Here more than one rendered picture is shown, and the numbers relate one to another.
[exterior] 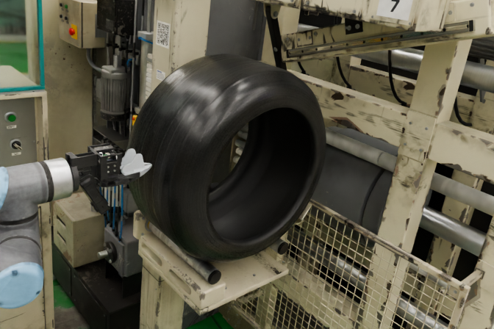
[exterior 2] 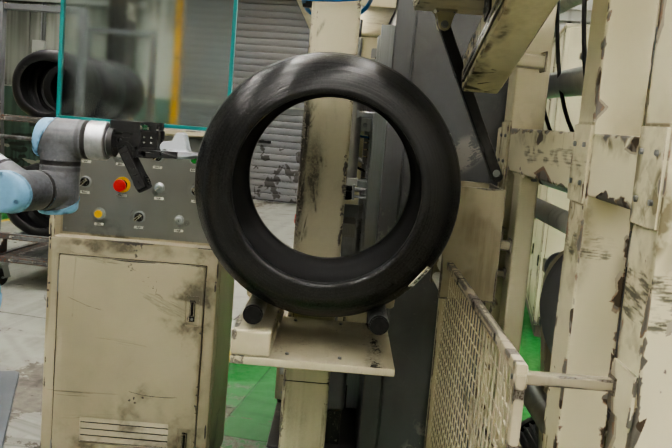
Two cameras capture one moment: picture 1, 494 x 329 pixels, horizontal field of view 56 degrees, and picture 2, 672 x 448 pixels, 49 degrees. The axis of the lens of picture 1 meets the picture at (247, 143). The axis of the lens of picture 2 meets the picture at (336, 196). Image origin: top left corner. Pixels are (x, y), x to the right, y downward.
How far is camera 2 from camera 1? 1.25 m
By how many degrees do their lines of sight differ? 45
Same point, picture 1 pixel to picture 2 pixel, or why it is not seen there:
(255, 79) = (309, 59)
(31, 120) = not seen: hidden behind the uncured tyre
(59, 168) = (95, 124)
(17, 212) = (50, 152)
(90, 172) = (128, 139)
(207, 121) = (237, 96)
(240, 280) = (314, 356)
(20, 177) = (60, 122)
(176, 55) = not seen: hidden behind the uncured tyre
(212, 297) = (248, 343)
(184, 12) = (321, 23)
